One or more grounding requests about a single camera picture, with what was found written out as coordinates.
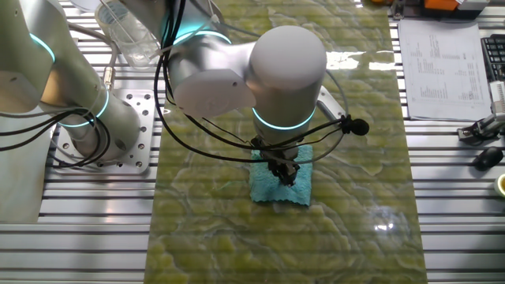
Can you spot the black clip microphone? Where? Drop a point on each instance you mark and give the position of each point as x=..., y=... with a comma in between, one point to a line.
x=359, y=127

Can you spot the black computer mouse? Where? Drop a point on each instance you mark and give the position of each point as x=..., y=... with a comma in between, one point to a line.
x=489, y=158

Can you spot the black computer keyboard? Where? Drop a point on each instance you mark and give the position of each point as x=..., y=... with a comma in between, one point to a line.
x=495, y=55

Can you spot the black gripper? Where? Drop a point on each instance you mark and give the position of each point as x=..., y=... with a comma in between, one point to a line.
x=282, y=165

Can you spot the green marble pattern mat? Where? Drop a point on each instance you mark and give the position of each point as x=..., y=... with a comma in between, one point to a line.
x=276, y=236

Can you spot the silver ribbed camera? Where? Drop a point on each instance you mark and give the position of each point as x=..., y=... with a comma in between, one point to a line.
x=498, y=96

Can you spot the white printed paper sheet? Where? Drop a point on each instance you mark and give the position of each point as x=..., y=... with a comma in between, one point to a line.
x=442, y=79

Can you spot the clear plastic beaker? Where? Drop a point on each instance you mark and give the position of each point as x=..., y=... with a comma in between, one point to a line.
x=136, y=51

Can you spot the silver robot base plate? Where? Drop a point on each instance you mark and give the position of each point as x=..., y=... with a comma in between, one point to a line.
x=138, y=118

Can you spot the orange box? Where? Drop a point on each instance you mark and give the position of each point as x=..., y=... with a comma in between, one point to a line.
x=440, y=4

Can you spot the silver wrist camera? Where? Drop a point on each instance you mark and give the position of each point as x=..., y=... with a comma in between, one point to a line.
x=329, y=104

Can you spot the light blue fluffy cloth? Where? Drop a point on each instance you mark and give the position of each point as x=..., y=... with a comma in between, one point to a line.
x=268, y=189

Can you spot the green tape roll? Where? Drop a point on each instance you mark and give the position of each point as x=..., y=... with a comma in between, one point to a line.
x=501, y=185

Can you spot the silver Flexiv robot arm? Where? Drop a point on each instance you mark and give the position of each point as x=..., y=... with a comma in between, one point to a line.
x=284, y=59

